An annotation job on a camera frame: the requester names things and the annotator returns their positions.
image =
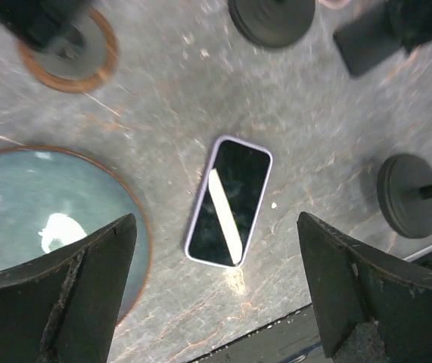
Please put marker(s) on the black phone on wooden stand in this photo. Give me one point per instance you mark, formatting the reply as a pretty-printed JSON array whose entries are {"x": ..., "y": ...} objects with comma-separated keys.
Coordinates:
[{"x": 37, "y": 23}]

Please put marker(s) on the black phone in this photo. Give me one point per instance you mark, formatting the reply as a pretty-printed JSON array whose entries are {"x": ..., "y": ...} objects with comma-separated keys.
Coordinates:
[
  {"x": 37, "y": 23},
  {"x": 411, "y": 21}
]

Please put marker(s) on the black folding phone stand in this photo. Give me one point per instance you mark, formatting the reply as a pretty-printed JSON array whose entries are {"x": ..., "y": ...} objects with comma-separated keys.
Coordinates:
[{"x": 368, "y": 40}]

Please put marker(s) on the black round phone stand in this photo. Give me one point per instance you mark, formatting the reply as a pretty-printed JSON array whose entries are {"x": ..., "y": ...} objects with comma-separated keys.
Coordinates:
[{"x": 272, "y": 24}]

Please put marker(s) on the black weighted phone stand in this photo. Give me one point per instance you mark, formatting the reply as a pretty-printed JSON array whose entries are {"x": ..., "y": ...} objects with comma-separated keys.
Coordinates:
[{"x": 404, "y": 190}]

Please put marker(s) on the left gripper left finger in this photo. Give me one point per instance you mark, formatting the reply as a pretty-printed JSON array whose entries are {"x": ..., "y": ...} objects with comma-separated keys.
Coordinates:
[{"x": 63, "y": 306}]

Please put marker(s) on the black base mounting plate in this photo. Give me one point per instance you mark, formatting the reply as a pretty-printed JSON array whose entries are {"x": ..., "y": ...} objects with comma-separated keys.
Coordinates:
[{"x": 291, "y": 338}]

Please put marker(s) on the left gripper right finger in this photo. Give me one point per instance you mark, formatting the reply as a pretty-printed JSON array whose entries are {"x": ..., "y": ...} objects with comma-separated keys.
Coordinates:
[{"x": 369, "y": 306}]

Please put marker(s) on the teal ceramic plate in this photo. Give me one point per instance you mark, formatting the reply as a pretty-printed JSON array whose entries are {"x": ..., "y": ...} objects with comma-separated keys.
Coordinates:
[{"x": 50, "y": 198}]

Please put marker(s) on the lavender case phone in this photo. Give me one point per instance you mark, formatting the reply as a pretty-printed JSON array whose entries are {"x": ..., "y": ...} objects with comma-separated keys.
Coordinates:
[{"x": 228, "y": 202}]

